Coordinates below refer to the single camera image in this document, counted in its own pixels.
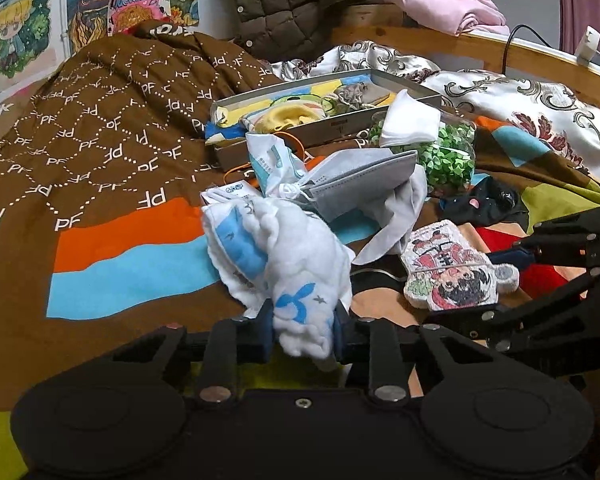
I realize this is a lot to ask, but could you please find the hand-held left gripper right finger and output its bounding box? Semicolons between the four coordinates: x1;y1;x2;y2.
332;305;481;406

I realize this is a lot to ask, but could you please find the brown puffer jacket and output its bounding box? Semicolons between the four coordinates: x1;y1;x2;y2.
222;0;406;51

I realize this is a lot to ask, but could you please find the brown colourful printed blanket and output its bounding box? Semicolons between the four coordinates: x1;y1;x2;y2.
0;20;600;480

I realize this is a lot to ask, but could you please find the wooden bed frame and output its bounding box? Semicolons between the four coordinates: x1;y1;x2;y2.
330;2;600;111

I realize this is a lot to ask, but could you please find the black cable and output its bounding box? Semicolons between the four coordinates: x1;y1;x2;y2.
500;24;581;76

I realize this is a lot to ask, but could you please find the grey shallow box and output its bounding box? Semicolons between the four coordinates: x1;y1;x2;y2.
209;67;443;151

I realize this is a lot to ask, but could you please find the cartoon character plush pad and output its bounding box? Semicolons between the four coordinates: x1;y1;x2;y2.
400;219;521;313

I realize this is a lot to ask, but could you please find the white plastic mask package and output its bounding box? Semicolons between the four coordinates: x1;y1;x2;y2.
245;131;311;198

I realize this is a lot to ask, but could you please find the silver floral quilt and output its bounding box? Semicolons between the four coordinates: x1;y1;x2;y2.
270;40;600;191

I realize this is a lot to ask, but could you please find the white power adapter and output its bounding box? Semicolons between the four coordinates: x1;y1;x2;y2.
574;26;600;66

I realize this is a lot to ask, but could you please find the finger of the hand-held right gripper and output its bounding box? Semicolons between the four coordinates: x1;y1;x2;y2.
490;205;600;281
424;269;600;378

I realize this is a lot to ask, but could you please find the pink character wall poster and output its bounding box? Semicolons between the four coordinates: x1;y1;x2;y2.
107;0;165;36

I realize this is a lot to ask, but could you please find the grey face mask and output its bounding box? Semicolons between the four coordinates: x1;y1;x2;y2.
300;149;420;223

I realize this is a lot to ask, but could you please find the white fluffy cloth blue print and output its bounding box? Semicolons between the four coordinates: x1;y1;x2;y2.
200;195;356;373

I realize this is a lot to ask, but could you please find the grey patterned cloth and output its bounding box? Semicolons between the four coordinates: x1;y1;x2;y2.
330;82;381;111

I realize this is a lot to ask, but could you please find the white thin cloth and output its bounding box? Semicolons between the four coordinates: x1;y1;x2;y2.
352;162;428;267

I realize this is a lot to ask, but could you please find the blonde character wall poster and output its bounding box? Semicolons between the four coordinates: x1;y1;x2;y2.
0;0;62;93

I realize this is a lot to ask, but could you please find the blue yellow printed cloth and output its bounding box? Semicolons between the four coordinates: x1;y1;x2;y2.
205;76;376;147

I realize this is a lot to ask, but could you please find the small white carton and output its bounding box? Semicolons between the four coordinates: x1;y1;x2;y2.
200;180;253;206

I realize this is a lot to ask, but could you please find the cow pattern wall poster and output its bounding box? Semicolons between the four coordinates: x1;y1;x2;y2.
161;0;201;27

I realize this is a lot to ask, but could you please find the white folded face mask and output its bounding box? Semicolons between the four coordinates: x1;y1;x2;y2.
378;89;442;149

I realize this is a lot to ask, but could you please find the black sock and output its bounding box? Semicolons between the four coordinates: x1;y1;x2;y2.
437;180;521;226

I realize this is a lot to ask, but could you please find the jar of green paper stars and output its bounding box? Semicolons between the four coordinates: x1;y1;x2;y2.
370;110;478;196

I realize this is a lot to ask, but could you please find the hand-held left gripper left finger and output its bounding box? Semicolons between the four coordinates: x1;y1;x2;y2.
111;300;277;407

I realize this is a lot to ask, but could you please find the orange fish wall poster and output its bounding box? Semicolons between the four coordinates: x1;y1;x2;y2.
64;0;133;56

